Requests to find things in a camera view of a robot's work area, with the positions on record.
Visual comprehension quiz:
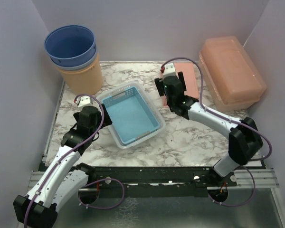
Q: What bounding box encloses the pink perforated plastic basket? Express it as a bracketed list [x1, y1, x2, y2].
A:
[173, 62, 200, 99]

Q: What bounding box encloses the light blue perforated basket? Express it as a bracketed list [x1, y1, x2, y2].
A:
[102, 86, 161, 145]

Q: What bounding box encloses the white perforated plastic basket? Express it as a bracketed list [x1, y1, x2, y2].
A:
[97, 81, 166, 149]

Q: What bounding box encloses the large orange lidded container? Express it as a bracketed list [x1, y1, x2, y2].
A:
[199, 36, 266, 112]

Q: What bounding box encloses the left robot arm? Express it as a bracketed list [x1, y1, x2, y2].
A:
[13, 104, 112, 228]

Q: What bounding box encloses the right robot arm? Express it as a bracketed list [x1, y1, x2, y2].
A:
[154, 76, 263, 186]

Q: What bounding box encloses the orange plastic bucket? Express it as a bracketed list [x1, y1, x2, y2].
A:
[56, 53, 103, 95]

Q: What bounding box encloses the grey-blue plastic bucket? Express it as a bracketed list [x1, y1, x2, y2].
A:
[52, 45, 98, 71]

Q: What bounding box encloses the blue plastic bucket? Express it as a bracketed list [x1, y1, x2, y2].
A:
[44, 25, 96, 67]

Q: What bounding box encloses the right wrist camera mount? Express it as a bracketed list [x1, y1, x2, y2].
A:
[160, 63, 177, 78]

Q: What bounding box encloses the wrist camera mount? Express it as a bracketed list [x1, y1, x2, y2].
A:
[74, 95, 93, 110]
[160, 63, 177, 78]

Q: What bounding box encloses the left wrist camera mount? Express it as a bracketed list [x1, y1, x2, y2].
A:
[74, 95, 93, 110]

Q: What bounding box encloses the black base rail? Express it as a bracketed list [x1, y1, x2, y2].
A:
[69, 163, 237, 198]

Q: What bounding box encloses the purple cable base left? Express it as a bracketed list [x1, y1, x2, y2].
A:
[78, 177, 125, 210]

